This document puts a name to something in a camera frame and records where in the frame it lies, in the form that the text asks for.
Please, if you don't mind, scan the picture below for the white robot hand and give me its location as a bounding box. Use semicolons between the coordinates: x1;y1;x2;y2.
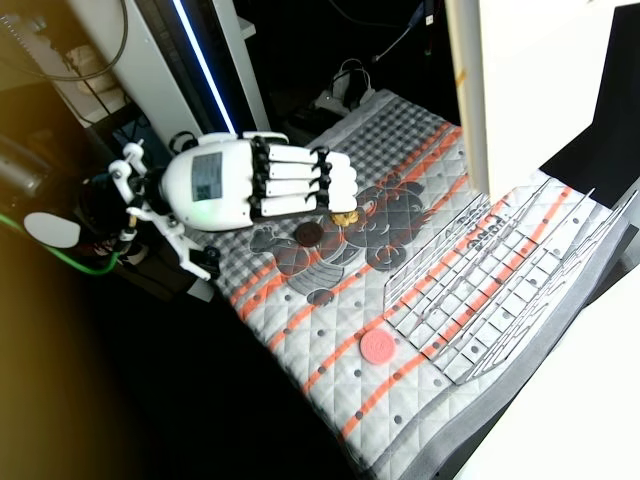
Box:
159;130;359;233

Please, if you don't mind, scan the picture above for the cream book with orange lines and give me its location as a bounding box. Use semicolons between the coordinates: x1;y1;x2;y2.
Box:
443;0;617;197

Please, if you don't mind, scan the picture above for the brown round toy cookie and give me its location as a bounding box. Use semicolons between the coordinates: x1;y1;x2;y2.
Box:
294;221;325;247

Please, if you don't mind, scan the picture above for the black box device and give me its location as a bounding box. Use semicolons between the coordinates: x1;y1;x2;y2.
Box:
285;107;332;144

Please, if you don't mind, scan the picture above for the white power strip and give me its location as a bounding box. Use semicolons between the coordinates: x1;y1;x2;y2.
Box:
313;58;377;116

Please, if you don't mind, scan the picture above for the white column with blue light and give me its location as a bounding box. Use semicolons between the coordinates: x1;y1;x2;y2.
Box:
64;0;274;147

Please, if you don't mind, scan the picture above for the grey quilt with bear print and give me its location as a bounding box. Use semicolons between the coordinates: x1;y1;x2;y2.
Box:
209;89;632;480

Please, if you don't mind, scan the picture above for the beige cloth bundle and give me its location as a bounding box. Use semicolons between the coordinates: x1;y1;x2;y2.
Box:
63;44;119;96

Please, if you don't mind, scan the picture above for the pink round toy cookie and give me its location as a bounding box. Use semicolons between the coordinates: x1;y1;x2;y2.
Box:
358;328;398;366

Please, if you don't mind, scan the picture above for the grey looped cable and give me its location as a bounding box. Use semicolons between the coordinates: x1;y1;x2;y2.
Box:
0;0;130;82

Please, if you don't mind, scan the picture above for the thin hanging cable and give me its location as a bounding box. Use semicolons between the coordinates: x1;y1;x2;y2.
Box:
372;19;417;64

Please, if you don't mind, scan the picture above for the white wire dish rack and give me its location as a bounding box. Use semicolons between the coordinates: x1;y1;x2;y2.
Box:
382;178;639;386

